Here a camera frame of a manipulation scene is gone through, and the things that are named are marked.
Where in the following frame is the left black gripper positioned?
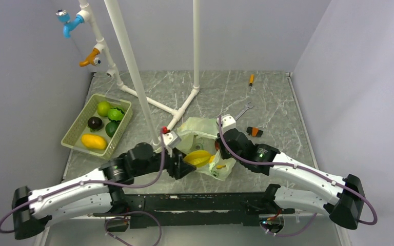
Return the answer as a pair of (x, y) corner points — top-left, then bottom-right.
(134, 145), (196, 179)

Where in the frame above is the yellow fake starfruit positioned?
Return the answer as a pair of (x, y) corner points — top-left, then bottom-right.
(183, 150), (215, 168)

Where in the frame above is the light green plastic bag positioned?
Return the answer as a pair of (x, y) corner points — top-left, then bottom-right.
(176, 117), (236, 181)

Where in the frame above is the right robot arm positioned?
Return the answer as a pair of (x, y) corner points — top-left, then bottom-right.
(216, 128), (365, 230)

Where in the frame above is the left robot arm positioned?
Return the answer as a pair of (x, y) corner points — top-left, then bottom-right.
(11, 142), (196, 240)

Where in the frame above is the dark green fake avocado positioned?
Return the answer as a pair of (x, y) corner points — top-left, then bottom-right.
(105, 121), (120, 138)

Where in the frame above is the green fake watermelon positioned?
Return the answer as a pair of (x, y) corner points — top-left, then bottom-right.
(107, 107), (126, 122)

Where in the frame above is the yellow fake mango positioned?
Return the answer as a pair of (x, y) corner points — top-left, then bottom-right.
(81, 134), (108, 150)

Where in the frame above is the yellow-green fake lime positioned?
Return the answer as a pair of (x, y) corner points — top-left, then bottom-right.
(97, 101), (111, 117)

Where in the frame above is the black orange small tool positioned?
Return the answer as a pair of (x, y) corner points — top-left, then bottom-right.
(246, 127), (263, 137)

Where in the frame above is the silver wrench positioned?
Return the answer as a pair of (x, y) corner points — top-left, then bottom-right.
(234, 102), (254, 121)

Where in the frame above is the green plastic basket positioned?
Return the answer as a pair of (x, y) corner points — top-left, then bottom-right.
(61, 94), (133, 159)

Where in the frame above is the orange faucet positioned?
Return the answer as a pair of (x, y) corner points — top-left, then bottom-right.
(79, 48), (101, 67)

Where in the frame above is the blue faucet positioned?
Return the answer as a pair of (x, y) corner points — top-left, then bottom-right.
(55, 9), (85, 38)

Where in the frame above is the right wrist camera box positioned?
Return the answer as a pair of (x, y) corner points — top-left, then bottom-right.
(221, 114), (237, 133)

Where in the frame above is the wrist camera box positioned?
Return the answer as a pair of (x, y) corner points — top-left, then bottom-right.
(221, 114), (237, 133)
(161, 127), (182, 149)

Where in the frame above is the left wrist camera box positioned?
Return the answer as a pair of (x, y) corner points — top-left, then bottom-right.
(161, 127), (182, 149)

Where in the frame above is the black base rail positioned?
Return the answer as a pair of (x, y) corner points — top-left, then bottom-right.
(93, 192), (296, 232)

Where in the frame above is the white PVC pipe frame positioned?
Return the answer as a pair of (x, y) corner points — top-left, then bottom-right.
(78, 0), (201, 149)

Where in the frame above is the orange handle screwdriver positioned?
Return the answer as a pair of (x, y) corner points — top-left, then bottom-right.
(249, 74), (254, 87)

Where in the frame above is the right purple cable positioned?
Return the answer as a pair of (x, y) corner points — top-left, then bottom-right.
(216, 115), (379, 238)

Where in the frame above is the purple cable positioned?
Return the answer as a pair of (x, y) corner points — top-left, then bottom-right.
(216, 115), (379, 238)
(0, 130), (167, 246)

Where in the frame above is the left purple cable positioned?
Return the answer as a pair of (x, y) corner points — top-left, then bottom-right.
(0, 130), (167, 246)

